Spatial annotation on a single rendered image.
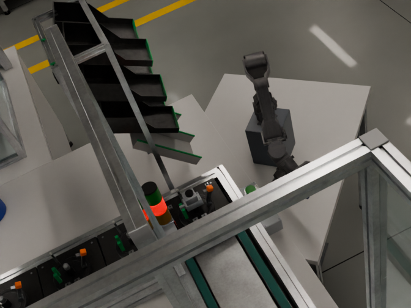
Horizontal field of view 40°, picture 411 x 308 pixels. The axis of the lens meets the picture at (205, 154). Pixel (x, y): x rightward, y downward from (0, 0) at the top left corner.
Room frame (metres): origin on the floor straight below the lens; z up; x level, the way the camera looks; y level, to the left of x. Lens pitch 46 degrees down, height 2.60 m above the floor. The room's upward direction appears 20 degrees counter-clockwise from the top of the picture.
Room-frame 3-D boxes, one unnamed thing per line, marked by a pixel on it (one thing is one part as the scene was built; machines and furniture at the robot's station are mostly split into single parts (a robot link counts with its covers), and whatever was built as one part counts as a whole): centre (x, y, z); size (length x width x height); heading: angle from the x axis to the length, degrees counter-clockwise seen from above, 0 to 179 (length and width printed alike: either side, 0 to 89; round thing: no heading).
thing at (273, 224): (1.24, -0.12, 0.93); 0.21 x 0.07 x 0.06; 9
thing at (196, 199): (1.28, 0.11, 1.06); 0.08 x 0.04 x 0.07; 99
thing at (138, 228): (0.79, 0.17, 1.47); 0.61 x 0.03 x 1.03; 9
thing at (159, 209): (1.08, 0.19, 1.33); 0.05 x 0.05 x 0.05
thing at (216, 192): (1.28, 0.10, 0.96); 0.24 x 0.24 x 0.02; 9
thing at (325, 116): (1.56, -0.23, 0.84); 0.90 x 0.70 x 0.03; 143
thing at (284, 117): (1.53, -0.27, 0.96); 0.14 x 0.14 x 0.20; 53
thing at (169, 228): (1.08, 0.19, 1.29); 0.12 x 0.05 x 0.25; 9
